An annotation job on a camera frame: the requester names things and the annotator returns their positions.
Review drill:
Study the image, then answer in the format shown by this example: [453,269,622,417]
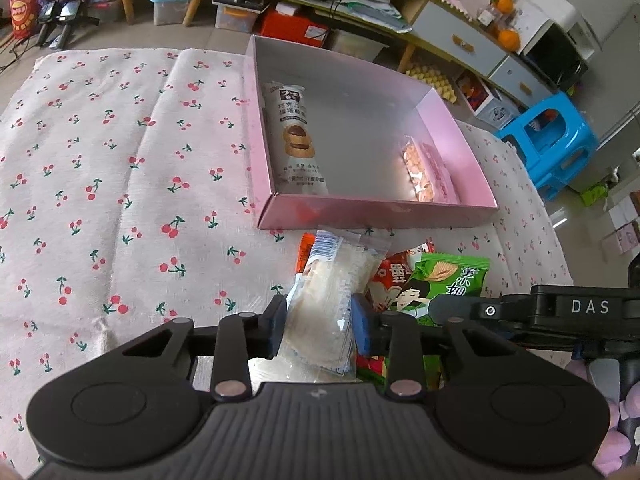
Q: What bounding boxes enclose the clear bin with blue lid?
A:
[149,0,204,27]

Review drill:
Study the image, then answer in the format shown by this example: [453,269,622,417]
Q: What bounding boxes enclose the long wooden sideboard cabinet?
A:
[57,0,601,111]

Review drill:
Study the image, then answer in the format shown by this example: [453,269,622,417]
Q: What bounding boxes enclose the cookie tube package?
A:
[263,81,330,197]

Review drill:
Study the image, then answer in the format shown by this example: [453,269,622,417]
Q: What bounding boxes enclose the pink cardboard box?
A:
[243,34,500,230]

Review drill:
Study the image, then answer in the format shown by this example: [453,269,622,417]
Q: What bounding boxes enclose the green plastic bag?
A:
[579,182,609,207]

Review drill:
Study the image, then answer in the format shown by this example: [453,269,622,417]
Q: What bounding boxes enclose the white printed crate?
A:
[457,72,522,127]

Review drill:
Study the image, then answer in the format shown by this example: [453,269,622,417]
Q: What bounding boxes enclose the red cardboard box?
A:
[259,4,331,49]

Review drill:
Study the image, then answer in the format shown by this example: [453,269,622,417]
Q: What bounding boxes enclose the clear bin with orange contents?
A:
[214,2,262,34]

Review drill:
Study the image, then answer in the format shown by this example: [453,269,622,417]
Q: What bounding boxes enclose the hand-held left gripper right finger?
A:
[351,293,507,397]

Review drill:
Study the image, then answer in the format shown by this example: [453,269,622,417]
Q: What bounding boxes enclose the clear white snack packet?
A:
[276,230,391,377]

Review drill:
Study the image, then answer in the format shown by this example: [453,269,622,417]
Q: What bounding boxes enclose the blue plastic stool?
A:
[494,92,601,202]

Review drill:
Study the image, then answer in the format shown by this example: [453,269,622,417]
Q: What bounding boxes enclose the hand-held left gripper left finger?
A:
[120,295,289,404]

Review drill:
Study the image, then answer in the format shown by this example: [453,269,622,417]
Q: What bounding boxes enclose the folded pale cloth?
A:
[344,0,402,27]

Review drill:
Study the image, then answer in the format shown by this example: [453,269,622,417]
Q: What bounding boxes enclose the red snack packet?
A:
[356,244,437,392]

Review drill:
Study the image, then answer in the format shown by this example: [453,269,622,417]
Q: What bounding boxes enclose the green snack packet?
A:
[389,253,491,392]

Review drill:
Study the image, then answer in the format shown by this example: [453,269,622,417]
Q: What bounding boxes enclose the red printed bag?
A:
[4,0,59,39]

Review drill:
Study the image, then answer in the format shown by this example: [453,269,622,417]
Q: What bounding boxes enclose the yellow egg tray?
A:
[404,61,459,104]

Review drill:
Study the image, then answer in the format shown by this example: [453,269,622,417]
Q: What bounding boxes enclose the clear packet of orange crackers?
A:
[398,135,461,205]

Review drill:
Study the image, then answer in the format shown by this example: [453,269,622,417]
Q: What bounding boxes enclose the white microwave oven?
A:
[519,0,597,92]

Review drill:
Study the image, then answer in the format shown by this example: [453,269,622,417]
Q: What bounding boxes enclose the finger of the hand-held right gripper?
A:
[416,295,532,330]

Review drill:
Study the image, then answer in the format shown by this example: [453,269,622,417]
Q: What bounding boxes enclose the purple fuzzy garment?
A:
[564,359,640,480]

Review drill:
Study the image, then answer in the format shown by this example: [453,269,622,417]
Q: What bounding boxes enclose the black devices on floor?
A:
[37,0,99,52]

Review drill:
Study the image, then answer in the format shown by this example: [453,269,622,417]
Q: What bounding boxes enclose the orange snack packet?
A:
[298,233,319,282]

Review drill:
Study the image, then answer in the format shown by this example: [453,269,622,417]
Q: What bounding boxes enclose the large clear storage bin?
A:
[329,29,387,62]

